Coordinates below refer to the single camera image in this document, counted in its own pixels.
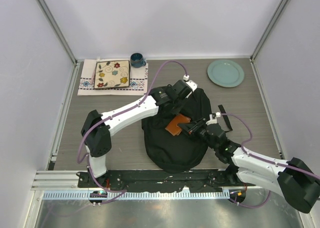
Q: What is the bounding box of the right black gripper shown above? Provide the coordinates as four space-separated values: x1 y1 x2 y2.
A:
178 117 218 151

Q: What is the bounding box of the brown leather wallet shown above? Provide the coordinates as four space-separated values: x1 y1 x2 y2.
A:
165 114 191 136

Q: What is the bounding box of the black student backpack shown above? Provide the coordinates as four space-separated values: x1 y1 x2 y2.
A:
141 88 212 174

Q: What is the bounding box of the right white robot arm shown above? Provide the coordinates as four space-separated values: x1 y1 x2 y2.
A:
178 113 320 214

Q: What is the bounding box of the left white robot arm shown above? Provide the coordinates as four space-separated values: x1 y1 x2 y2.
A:
81 80 198 188

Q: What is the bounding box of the white patterned cloth mat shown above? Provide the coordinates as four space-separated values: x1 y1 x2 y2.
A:
77 59 148 96

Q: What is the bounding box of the light teal round plate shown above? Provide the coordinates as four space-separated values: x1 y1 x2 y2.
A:
207 59 245 88

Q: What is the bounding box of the dark blue ceramic cup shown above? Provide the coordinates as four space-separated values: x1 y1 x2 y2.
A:
130 53 147 68

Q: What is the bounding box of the floral square ceramic plate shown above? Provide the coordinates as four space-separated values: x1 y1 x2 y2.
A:
94 60 130 90

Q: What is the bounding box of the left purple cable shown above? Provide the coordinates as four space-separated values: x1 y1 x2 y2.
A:
76 60 190 205

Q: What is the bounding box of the purple cable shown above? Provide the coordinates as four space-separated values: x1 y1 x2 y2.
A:
76 60 190 205
217 113 320 209

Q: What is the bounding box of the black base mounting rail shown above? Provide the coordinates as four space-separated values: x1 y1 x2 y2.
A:
77 169 247 193

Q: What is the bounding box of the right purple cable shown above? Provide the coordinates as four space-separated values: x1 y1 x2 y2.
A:
217 113 320 209

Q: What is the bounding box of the white slotted cable duct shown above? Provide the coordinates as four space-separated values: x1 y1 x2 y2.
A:
42 189 230 200

